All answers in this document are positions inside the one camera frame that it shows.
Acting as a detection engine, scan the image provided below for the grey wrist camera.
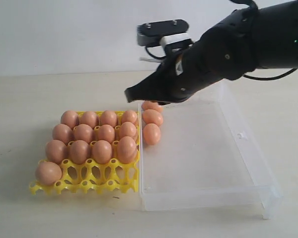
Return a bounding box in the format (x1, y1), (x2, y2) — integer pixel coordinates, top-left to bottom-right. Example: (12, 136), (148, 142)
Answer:
(137, 19), (194, 56)

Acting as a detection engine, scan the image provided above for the yellow plastic egg tray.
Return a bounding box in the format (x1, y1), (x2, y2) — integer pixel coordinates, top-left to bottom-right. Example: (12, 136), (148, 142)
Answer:
(29, 111), (140, 194)

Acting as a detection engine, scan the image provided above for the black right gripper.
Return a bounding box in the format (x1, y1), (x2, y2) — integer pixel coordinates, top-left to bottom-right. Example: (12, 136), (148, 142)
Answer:
(124, 44), (229, 105)

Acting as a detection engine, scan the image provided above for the brown egg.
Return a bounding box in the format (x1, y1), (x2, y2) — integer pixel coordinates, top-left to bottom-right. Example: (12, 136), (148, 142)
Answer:
(143, 123), (161, 145)
(60, 110), (79, 129)
(35, 162), (62, 185)
(80, 111), (98, 128)
(99, 110), (118, 127)
(121, 110), (138, 125)
(119, 121), (138, 140)
(142, 101), (163, 113)
(97, 124), (115, 144)
(52, 123), (74, 144)
(92, 140), (113, 164)
(117, 136), (137, 164)
(45, 140), (68, 164)
(70, 140), (90, 165)

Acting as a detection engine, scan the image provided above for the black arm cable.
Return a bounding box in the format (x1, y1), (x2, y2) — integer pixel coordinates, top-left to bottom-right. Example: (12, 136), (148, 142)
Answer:
(228, 0), (298, 81)

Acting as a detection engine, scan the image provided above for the clear plastic box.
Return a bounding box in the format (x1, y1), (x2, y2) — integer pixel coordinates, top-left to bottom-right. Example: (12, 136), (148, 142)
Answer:
(139, 81), (282, 219)

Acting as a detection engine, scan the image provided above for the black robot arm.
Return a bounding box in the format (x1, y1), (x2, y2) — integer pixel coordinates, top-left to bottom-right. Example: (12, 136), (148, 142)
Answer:
(125, 0), (298, 105)

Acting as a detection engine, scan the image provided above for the brown egg second row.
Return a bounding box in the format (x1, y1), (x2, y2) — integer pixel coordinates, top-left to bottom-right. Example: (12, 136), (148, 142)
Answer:
(74, 124), (94, 143)
(142, 109), (163, 126)

